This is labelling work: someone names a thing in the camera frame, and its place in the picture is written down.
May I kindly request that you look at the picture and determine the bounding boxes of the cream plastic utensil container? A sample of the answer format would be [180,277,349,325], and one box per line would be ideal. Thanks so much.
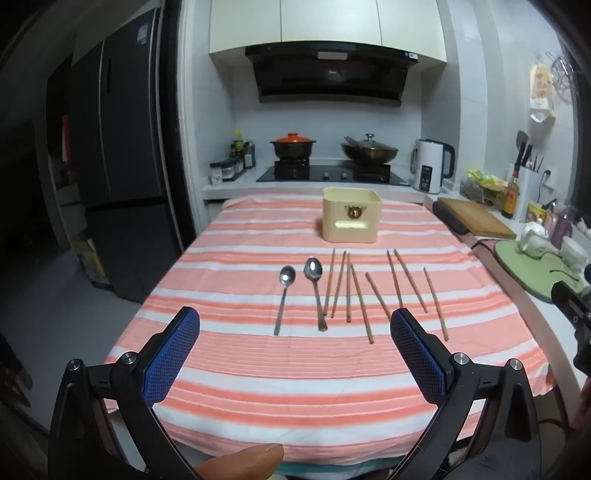
[322,187,383,243]

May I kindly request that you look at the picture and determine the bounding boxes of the white teapot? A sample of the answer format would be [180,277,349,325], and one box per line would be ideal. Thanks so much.
[517,222,562,259]

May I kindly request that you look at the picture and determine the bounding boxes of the hanging printed pouch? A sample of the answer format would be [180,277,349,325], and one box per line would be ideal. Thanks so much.
[529,64,556,123]

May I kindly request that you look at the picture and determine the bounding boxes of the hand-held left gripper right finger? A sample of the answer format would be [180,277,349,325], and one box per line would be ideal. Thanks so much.
[389,308,543,480]

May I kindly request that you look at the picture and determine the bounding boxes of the yellow green snack bag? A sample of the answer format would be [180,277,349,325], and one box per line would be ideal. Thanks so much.
[466,168,507,192]

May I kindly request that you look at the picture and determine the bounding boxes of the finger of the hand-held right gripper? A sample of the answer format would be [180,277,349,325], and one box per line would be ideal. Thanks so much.
[551,280,591,370]

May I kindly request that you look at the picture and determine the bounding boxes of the black glass gas cooktop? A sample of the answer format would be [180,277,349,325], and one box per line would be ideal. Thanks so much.
[255,164,411,186]

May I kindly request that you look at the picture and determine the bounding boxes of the black clay pot orange lid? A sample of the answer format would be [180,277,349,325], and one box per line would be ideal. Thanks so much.
[270,133,317,161]

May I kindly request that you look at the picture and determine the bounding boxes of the black range hood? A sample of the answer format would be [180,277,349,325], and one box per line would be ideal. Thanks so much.
[245,44,419,109]

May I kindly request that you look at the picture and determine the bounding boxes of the green tray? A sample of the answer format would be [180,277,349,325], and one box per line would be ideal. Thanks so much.
[494,240,587,305]

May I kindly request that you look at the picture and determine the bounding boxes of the cream wall cabinets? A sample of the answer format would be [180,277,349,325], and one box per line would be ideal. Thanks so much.
[209,0,448,63]

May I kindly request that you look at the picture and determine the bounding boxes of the metal wall rack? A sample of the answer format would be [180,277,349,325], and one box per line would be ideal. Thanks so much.
[547,52,576,100]

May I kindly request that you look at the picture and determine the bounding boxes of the row of wooden chopsticks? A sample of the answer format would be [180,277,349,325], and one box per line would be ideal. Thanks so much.
[322,248,450,345]

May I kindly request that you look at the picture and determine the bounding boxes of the pink white striped tablecloth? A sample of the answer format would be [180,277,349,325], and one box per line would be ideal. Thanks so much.
[102,194,557,467]

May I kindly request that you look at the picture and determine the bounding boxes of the small steel spoon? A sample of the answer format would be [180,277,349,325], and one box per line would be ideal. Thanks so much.
[273,265,297,336]

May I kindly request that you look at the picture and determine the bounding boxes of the white electric kettle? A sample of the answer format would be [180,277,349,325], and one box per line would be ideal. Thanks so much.
[410,138,455,195]

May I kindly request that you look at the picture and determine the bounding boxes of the white cup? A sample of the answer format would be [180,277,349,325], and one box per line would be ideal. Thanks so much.
[561,236,590,273]

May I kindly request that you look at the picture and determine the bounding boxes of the large steel spoon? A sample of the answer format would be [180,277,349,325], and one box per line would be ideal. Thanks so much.
[303,257,329,332]

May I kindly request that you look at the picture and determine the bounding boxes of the white knife holder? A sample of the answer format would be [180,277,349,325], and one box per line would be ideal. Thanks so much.
[513,167,546,222]

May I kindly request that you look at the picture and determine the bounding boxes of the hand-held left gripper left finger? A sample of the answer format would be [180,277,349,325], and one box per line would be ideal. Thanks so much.
[48,305,213,480]

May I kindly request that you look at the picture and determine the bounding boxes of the wooden cutting board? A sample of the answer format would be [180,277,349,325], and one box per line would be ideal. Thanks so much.
[436,197,517,241]

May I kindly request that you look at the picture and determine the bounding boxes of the amber liquor bottle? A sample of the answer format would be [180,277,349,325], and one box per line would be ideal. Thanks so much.
[502,162,522,219]

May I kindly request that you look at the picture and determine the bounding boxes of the person's left hand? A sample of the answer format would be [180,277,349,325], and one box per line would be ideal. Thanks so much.
[191,443,286,480]

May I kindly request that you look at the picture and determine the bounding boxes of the purple bottle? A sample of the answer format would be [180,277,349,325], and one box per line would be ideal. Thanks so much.
[549,208,576,247]

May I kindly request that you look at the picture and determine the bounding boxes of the steel wok with lid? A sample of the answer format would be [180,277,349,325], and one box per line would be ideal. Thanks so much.
[341,133,399,165]

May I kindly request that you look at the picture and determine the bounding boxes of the dark grey refrigerator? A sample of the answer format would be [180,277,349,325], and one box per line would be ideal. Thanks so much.
[46,9,185,303]

